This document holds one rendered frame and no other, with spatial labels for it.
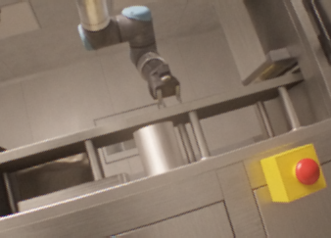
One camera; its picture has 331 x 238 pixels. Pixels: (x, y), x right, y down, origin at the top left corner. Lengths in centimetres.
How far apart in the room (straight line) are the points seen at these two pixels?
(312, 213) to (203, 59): 459
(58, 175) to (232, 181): 62
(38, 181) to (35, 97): 389
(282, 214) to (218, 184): 12
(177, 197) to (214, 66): 463
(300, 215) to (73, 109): 432
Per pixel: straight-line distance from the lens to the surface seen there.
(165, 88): 95
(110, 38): 108
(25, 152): 83
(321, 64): 89
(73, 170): 104
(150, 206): 53
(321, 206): 63
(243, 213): 57
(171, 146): 62
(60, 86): 488
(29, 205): 62
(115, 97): 476
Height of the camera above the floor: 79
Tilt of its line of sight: 10 degrees up
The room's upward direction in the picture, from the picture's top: 17 degrees counter-clockwise
